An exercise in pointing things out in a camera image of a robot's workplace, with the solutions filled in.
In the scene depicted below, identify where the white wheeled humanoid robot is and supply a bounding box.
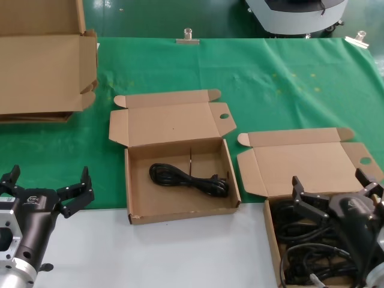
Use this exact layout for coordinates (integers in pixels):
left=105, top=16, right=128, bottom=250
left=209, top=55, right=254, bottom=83
left=242, top=0, right=350, bottom=38

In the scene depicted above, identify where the silver left wrist camera block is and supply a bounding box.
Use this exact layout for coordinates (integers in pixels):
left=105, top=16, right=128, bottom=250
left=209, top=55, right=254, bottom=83
left=0, top=196, right=24, bottom=262

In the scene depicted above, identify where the small open cardboard box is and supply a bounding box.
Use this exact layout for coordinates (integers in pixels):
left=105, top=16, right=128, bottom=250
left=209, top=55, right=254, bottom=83
left=108, top=88, right=242, bottom=226
left=236, top=127, right=384, bottom=288

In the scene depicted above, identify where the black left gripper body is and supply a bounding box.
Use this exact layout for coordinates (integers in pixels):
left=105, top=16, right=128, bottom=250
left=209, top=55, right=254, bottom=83
left=13, top=187, right=64, bottom=271

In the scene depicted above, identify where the white table sheet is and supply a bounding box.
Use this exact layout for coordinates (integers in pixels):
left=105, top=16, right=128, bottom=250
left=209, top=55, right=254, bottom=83
left=32, top=203, right=284, bottom=288

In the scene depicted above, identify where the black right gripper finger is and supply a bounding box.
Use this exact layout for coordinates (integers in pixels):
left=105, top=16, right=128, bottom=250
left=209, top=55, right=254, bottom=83
left=355, top=167, right=384, bottom=208
left=291, top=176, right=331, bottom=223

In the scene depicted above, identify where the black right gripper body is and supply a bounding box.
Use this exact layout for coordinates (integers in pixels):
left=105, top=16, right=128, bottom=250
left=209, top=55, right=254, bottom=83
left=328, top=191, right=382, bottom=277

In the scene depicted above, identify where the thin black coiled cable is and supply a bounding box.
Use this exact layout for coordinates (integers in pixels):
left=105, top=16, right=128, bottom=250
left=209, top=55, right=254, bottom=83
left=275, top=221, right=337, bottom=250

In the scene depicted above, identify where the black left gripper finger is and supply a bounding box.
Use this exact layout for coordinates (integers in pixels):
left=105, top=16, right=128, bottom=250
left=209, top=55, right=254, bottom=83
left=55, top=166, right=95, bottom=218
left=0, top=164, right=23, bottom=199

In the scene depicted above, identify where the large open cardboard box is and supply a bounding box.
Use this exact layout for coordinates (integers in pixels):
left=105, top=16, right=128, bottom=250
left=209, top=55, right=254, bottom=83
left=0, top=0, right=98, bottom=115

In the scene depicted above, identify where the silver binder clip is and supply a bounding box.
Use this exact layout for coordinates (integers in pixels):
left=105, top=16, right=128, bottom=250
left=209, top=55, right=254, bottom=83
left=176, top=27, right=200, bottom=46
left=344, top=30, right=370, bottom=49

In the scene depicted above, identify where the green tablecloth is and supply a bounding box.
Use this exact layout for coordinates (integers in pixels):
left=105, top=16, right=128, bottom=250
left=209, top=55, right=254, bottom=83
left=0, top=35, right=384, bottom=212

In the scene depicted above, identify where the open cardboard box stack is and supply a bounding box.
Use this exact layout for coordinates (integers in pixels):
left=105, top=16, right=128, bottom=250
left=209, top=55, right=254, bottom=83
left=0, top=29, right=99, bottom=121

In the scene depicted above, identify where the black power cable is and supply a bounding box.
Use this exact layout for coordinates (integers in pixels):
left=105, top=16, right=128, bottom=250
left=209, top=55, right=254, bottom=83
left=149, top=146, right=230, bottom=199

